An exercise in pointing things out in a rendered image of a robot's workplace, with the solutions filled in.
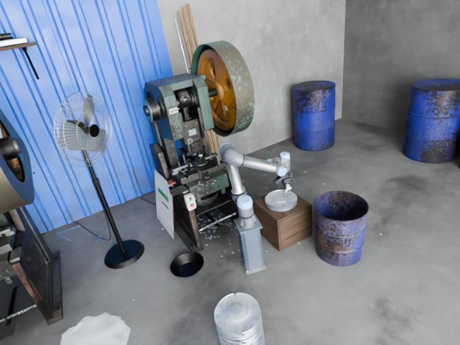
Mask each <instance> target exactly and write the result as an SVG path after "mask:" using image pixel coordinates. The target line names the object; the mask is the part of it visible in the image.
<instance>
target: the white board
mask: <svg viewBox="0 0 460 345"><path fill-rule="evenodd" d="M154 171H155V196H156V209H157V218H158V220H159V221H160V222H161V223H162V225H163V226H164V228H165V229H166V230H167V232H168V233H169V234H170V236H171V237H172V238H173V239H174V238H175V236H174V214H173V196H172V195H171V194H170V191H169V188H168V187H170V185H169V184H168V183H167V180H166V179H165V178H164V177H163V176H162V175H161V174H160V173H159V172H158V171H157V170H156V169H154Z"/></svg>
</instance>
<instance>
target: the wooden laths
mask: <svg viewBox="0 0 460 345"><path fill-rule="evenodd" d="M186 5H187V8H188V14H189V17H190V22H191V26H192V32H193V35H194V41H195V45H196V48H197V47H198V46H199V43H198V40H197V36H196V30H195V27H194V21H193V18H192V12H191V8H190V4H189V3H187V4H186ZM182 11H183V17H184V20H185V23H186V29H187V32H188V38H189V41H190V46H191V50H192V55H193V54H194V45H193V41H192V37H191V33H190V27H189V24H188V18H187V15H186V9H185V7H184V8H182ZM178 14H179V19H180V22H181V28H182V31H183V37H184V40H185V43H186V49H187V52H188V57H189V61H190V66H192V56H191V53H190V47H189V44H188V38H187V35H186V29H185V26H184V23H183V17H182V14H181V11H178ZM174 20H175V25H176V28H177V33H178V37H179V41H180V45H181V50H182V53H183V58H184V62H185V65H186V70H187V73H188V74H189V71H188V66H187V62H186V57H185V54H184V51H183V45H182V42H181V37H180V34H179V28H178V25H177V20H176V17H175V16H174ZM206 133H207V138H208V141H209V147H210V150H211V153H214V150H215V153H218V151H217V148H216V142H215V138H214V133H213V130H210V133H211V136H212V141H211V138H210V134H209V130H206ZM216 139H217V142H218V148H220V146H221V145H220V139H219V135H218V134H216ZM212 142H213V145H214V150H213V147H212Z"/></svg>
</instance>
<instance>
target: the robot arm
mask: <svg viewBox="0 0 460 345"><path fill-rule="evenodd" d="M219 153H220V154H221V157H222V161H223V164H226V167H227V172H228V174H229V178H230V182H231V186H232V190H231V195H232V199H233V200H234V202H235V204H236V206H237V208H238V212H239V218H238V226H239V227H240V228H242V229H251V228H253V227H254V226H256V224H257V219H256V217H255V215H254V213H253V201H252V198H251V197H250V196H247V193H246V189H245V187H244V186H243V185H242V181H241V178H240V173H239V170H238V166H239V167H243V166H245V167H249V168H254V169H258V170H264V171H267V172H271V173H277V174H278V175H279V176H278V177H277V178H276V179H274V180H273V181H274V183H275V184H278V182H280V181H281V180H282V185H283V191H284V192H285V193H286V192H287V191H288V190H290V189H291V187H290V185H288V184H289V183H294V178H293V171H292V169H291V168H290V154H289V153H288V152H282V153H280V156H278V157H274V158H270V159H267V160H266V161H265V160H262V159H256V158H253V157H248V156H245V154H242V153H239V152H238V151H237V150H236V149H235V147H234V146H233V145H232V144H231V143H229V142H226V143H223V144H222V145H221V146H220V148H219ZM292 179H293V180H292Z"/></svg>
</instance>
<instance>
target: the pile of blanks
mask: <svg viewBox="0 0 460 345"><path fill-rule="evenodd" d="M216 329H217V332H218V337H219V340H220V345H265V339H264V331H263V324H262V319H261V314H260V318H259V321H258V323H257V324H256V325H255V326H254V327H253V328H252V329H251V330H250V331H247V332H246V333H242V334H240V333H239V334H237V335H234V334H229V333H226V332H224V331H222V330H221V329H220V328H219V327H218V326H217V324H216Z"/></svg>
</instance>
